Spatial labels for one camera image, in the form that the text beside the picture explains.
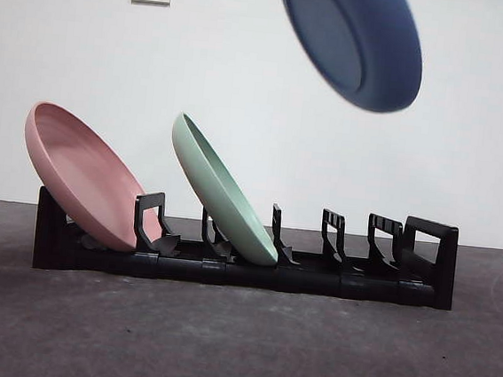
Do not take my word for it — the blue plate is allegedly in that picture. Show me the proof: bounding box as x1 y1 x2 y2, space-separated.
265 0 431 118

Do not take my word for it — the pale green plate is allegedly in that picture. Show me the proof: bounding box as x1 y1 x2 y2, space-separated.
159 110 293 269

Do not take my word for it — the pink plate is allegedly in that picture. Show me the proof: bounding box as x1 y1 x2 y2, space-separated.
14 98 177 256

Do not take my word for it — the black plastic dish rack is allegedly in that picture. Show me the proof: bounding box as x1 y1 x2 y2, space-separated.
30 179 461 313

